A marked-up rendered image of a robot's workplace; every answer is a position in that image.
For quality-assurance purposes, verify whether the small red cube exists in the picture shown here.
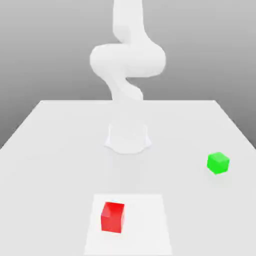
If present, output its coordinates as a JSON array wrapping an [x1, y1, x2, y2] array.
[[100, 201, 125, 234]]

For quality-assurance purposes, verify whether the small green cube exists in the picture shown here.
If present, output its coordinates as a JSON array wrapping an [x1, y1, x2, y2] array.
[[206, 151, 231, 175]]

